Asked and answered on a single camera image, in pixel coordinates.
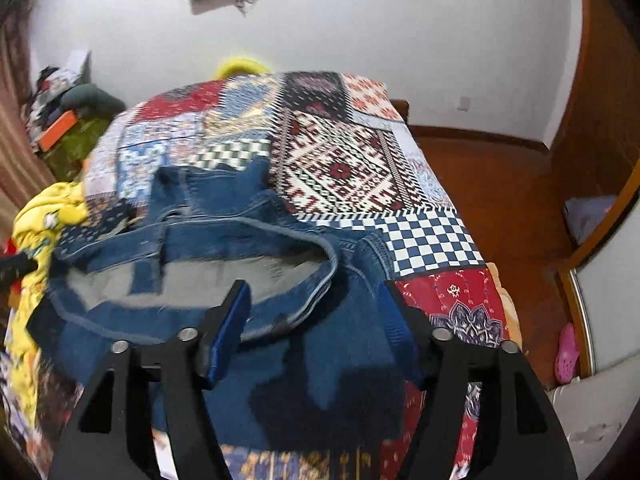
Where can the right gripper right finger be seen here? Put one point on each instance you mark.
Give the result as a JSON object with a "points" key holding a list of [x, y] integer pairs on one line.
{"points": [[518, 434]]}

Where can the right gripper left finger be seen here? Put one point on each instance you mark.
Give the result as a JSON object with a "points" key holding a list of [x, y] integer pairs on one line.
{"points": [[109, 435]]}

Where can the blue denim jacket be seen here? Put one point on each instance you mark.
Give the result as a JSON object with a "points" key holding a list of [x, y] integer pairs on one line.
{"points": [[289, 315]]}

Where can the yellow printed garment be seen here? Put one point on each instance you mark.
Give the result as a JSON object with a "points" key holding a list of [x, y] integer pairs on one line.
{"points": [[36, 230]]}

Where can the pink croc shoe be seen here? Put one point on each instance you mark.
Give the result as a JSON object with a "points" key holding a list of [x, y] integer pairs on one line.
{"points": [[566, 359]]}

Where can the striped red beige curtain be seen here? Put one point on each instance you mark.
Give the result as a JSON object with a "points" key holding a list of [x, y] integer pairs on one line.
{"points": [[23, 174]]}

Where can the green cloth covered table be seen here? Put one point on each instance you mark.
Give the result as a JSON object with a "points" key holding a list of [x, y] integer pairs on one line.
{"points": [[67, 156]]}

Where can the orange box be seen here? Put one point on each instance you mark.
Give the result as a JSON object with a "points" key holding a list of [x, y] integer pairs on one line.
{"points": [[57, 130]]}

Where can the dark grey plush item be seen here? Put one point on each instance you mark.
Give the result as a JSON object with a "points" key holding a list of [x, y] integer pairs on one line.
{"points": [[91, 99]]}

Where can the yellow plush pillow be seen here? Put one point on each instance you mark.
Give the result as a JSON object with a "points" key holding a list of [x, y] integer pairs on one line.
{"points": [[232, 67]]}

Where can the patchwork patterned bedspread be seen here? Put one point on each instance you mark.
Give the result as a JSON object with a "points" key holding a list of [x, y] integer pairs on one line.
{"points": [[341, 155]]}

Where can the white wall socket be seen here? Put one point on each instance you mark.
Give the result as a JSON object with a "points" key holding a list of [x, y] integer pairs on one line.
{"points": [[464, 104]]}

